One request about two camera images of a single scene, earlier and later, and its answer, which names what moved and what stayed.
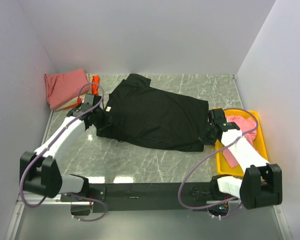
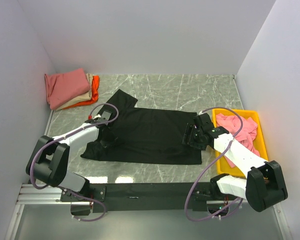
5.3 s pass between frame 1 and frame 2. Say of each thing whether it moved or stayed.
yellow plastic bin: stayed
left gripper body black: moved
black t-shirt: moved
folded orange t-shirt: stayed
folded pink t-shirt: stayed
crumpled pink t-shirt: stayed
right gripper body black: moved
